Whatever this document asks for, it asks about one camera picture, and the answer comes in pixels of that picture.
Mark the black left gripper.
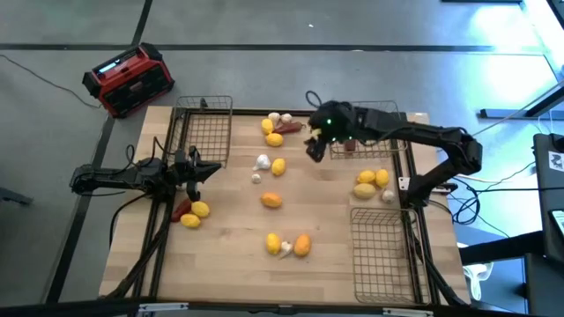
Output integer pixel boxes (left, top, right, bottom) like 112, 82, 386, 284
174, 144, 223, 203

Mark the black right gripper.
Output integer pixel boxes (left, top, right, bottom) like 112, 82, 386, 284
304, 100, 359, 164

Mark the large white garlic bulb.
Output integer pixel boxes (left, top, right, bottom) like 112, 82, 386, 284
252, 153, 272, 173

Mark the orange mango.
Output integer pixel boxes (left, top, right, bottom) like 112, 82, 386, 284
259, 192, 284, 210
293, 233, 313, 258

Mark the red and black jobsite radio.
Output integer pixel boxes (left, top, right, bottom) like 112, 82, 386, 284
82, 42, 176, 119

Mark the black metal bar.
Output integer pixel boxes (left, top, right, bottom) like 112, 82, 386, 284
457, 231, 545, 265
479, 83, 564, 120

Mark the grey metal foot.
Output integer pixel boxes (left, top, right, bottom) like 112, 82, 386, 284
0, 187, 34, 207

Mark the wire mesh basket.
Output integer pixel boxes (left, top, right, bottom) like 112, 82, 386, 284
328, 100, 409, 160
350, 207, 431, 306
168, 95, 234, 169

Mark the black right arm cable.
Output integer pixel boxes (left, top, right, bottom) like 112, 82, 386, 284
305, 90, 325, 110

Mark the black table frame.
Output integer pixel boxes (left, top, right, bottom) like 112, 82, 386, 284
147, 107, 444, 309

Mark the silver metal bracket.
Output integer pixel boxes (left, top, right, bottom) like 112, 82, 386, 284
382, 307, 435, 317
138, 302, 189, 313

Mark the white cable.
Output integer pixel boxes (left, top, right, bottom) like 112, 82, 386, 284
453, 160, 537, 184

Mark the grey floor cable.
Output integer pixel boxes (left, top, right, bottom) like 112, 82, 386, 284
0, 53, 103, 109

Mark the white cord bundle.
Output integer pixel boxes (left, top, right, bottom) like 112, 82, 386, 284
457, 240, 495, 301

